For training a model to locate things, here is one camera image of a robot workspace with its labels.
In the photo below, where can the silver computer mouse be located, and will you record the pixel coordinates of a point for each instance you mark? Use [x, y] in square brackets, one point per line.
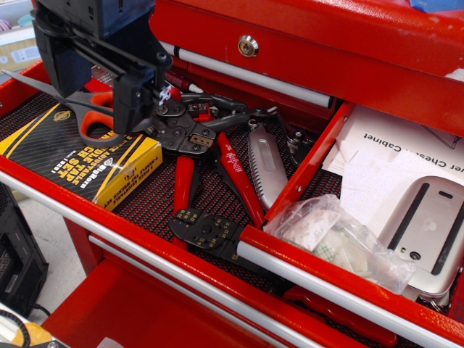
[426, 227]

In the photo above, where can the black yellow wrench set box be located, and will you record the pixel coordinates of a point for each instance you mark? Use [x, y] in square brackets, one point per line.
[50, 146]

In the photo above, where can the red lower open drawer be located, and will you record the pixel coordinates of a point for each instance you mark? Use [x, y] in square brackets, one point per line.
[118, 302]

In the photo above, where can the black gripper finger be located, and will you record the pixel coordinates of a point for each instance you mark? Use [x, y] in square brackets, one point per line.
[135, 95]

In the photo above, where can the red left open drawer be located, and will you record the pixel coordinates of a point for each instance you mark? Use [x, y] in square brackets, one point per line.
[136, 234]

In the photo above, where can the silver folding utility knife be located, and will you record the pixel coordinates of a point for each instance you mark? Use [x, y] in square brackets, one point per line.
[268, 171]

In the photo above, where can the red open drawer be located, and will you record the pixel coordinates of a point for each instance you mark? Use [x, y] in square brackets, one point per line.
[136, 234]
[118, 302]
[392, 311]

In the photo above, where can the clear plastic bag of parts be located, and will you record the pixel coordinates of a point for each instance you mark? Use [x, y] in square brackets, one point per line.
[323, 228]

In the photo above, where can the red handled crimping tool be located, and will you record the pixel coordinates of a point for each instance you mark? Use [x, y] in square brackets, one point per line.
[173, 126]

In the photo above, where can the white cabinet manual paper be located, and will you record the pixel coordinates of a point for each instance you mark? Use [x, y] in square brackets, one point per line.
[379, 156]

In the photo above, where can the red marker pen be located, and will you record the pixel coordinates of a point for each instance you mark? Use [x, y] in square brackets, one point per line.
[182, 82]

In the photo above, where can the silver cabinet lock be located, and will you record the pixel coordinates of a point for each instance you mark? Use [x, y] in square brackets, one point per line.
[248, 46]

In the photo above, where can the grey handled pliers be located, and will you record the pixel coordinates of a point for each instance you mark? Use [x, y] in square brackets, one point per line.
[220, 112]

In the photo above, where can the grey orange handled scissors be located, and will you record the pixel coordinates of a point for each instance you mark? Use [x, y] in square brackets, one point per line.
[89, 108]

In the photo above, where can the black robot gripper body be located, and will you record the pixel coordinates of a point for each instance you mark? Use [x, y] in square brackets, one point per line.
[114, 35]

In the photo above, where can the black device on floor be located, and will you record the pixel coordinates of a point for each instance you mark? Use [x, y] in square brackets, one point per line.
[23, 266]

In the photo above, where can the red right open drawer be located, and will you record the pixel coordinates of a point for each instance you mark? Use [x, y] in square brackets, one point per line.
[392, 311]

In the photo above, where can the red handled wire stripper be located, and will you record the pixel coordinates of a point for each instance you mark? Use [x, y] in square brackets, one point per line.
[212, 200]

